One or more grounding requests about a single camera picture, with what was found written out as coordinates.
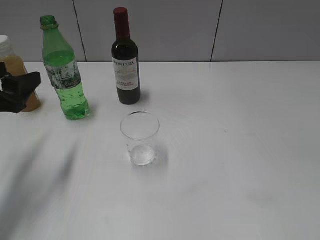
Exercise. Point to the orange juice bottle white cap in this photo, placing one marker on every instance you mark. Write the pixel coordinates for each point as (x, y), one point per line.
(16, 67)

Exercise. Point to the dark red wine bottle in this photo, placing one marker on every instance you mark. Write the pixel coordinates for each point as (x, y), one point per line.
(125, 60)

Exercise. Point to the green sprite bottle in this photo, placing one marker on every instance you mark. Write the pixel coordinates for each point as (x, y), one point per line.
(62, 69)

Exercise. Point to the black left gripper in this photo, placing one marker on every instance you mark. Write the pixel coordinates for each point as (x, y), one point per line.
(16, 90)

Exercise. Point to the transparent glass cup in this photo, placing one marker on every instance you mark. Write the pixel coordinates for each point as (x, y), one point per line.
(140, 129)

